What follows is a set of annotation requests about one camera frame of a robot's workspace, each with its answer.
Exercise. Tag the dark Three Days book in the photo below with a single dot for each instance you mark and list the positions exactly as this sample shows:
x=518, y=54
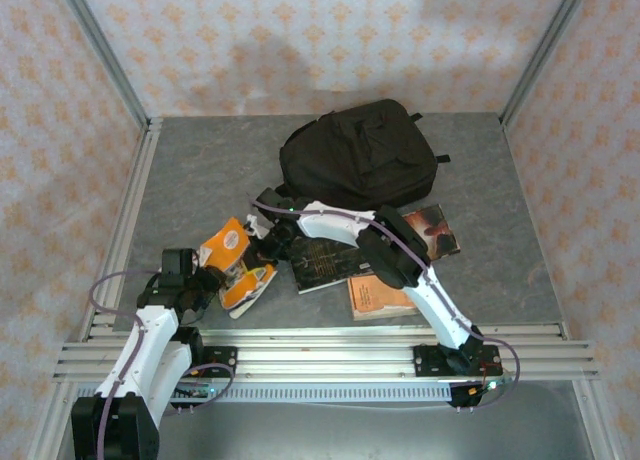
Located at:
x=440, y=230

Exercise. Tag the black backpack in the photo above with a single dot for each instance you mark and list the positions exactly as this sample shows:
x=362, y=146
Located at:
x=360, y=155

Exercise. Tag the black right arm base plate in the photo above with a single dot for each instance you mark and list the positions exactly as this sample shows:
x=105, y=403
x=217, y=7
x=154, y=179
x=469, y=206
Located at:
x=427, y=360

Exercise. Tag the aluminium frame post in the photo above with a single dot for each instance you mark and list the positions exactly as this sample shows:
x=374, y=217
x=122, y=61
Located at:
x=600, y=430
x=47, y=430
x=100, y=45
x=547, y=45

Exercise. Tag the aluminium front rail beam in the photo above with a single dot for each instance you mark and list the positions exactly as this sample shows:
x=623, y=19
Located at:
x=325, y=355

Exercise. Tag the small green circuit board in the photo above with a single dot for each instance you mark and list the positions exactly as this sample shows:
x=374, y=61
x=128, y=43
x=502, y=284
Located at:
x=200, y=391
x=492, y=386

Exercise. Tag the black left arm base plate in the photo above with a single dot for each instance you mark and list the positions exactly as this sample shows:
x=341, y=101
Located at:
x=225, y=362

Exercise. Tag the aluminium side rail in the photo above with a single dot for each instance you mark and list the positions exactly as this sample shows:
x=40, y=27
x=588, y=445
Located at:
x=127, y=220
x=534, y=220

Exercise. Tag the black paperback book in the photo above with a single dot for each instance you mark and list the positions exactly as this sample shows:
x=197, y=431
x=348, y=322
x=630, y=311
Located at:
x=325, y=265

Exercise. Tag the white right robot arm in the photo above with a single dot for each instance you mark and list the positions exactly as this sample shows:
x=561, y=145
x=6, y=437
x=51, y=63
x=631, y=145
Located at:
x=440, y=305

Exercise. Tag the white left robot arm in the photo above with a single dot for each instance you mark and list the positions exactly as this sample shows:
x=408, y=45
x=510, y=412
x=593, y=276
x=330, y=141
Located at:
x=150, y=340

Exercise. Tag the orange magazine book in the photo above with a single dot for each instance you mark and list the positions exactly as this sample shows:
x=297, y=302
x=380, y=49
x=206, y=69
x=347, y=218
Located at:
x=232, y=240

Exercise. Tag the grey metal panel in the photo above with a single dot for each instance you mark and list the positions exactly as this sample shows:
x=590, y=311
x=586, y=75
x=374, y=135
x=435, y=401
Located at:
x=350, y=435

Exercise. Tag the tan orange paperback book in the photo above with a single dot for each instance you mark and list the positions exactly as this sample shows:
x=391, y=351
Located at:
x=370, y=300

